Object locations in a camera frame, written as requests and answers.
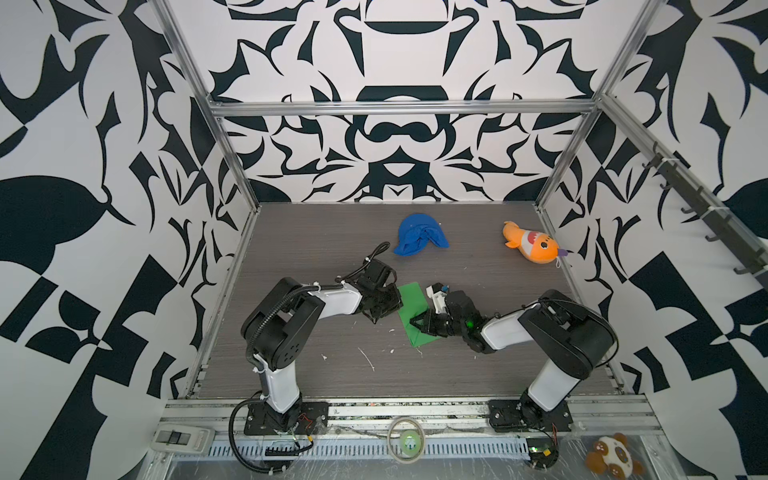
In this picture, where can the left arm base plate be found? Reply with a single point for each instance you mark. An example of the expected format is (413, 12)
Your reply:
(285, 418)

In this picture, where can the orange fish plush toy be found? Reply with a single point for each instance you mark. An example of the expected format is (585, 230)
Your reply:
(537, 247)

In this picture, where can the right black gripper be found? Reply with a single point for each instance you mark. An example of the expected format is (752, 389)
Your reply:
(429, 316)

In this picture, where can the brown white plush toy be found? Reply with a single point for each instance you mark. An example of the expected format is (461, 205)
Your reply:
(611, 455)

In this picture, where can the blue crumpled cloth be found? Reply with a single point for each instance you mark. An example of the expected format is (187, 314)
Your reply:
(416, 231)

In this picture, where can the black hook rail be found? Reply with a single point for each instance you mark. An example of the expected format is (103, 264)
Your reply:
(723, 223)

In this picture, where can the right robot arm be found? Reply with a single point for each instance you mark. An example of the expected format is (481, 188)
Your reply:
(575, 339)

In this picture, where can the white tape roll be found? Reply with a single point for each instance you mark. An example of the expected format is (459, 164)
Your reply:
(394, 431)

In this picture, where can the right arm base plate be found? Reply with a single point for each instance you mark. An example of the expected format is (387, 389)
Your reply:
(517, 415)

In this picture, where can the green square paper sheet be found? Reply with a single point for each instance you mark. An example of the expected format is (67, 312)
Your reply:
(414, 303)

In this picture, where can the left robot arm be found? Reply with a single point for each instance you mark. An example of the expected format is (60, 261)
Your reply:
(278, 329)

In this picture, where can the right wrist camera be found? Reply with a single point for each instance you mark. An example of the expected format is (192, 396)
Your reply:
(437, 293)

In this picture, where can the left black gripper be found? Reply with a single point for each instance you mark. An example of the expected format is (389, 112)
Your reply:
(393, 291)

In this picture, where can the small black electronics box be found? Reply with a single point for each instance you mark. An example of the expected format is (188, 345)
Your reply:
(543, 453)

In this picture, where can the aluminium front rail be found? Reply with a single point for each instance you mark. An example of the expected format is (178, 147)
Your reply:
(589, 414)

